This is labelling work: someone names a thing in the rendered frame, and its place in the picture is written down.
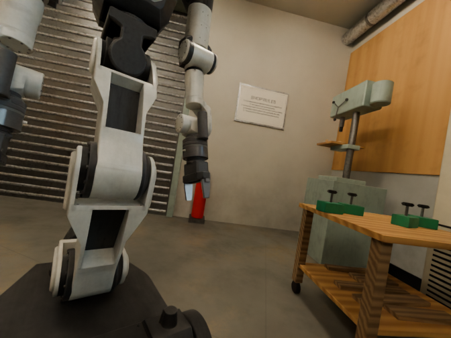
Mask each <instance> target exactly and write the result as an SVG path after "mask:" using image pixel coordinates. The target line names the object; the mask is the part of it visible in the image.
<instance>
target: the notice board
mask: <svg viewBox="0 0 451 338"><path fill-rule="evenodd" d="M288 101H289V93H283V92H280V91H274V90H270V89H265V88H261V87H256V86H252V85H248V84H243V83H240V87H239V92H238V100H237V104H236V112H235V117H234V121H240V122H244V123H250V124H255V125H261V126H265V127H271V128H275V129H281V130H284V126H285V118H286V114H287V106H288Z"/></svg>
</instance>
